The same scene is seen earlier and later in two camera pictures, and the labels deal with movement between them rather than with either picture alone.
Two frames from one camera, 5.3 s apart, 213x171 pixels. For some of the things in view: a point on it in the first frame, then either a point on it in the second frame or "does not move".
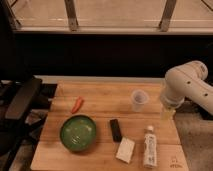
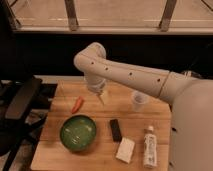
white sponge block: [125, 149] does not move
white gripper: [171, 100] -> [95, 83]
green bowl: [78, 133] does not move
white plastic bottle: [150, 148] does not move
